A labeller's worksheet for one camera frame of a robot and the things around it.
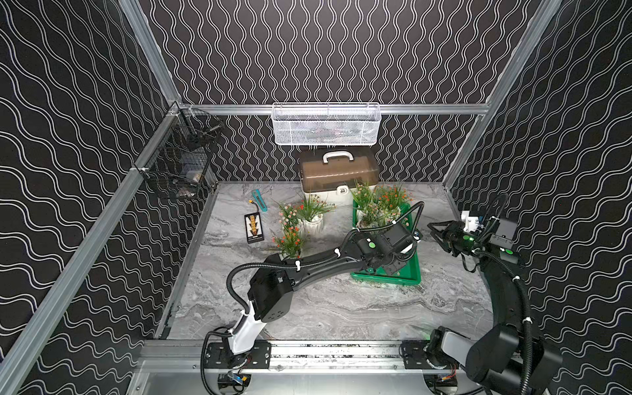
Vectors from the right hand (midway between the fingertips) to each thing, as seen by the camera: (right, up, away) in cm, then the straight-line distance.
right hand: (431, 226), depth 79 cm
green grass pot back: (-39, +4, +21) cm, 45 cm away
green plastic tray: (-2, -19, +12) cm, 23 cm away
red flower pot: (-46, -7, +5) cm, 47 cm away
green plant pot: (-16, +3, +16) cm, 23 cm away
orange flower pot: (-6, +9, +16) cm, 20 cm away
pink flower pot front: (-19, +11, +19) cm, 29 cm away
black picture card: (-63, -2, +25) cm, 68 cm away
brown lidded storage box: (-31, +20, +16) cm, 40 cm away
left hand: (-11, -8, -1) cm, 13 cm away
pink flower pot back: (-48, +3, +12) cm, 49 cm away
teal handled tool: (-63, +9, +35) cm, 72 cm away
